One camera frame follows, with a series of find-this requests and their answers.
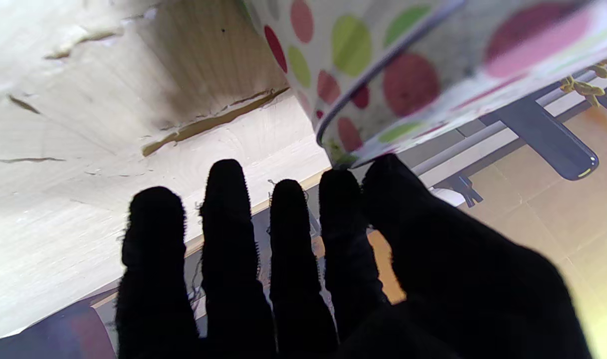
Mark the round polka dot tin lid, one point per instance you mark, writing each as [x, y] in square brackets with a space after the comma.
[458, 70]

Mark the printed kitchen backdrop banner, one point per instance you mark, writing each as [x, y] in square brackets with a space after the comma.
[507, 209]

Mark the round polka dot tin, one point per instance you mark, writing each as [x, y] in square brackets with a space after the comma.
[333, 50]

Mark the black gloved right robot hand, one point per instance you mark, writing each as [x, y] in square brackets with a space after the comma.
[383, 279]

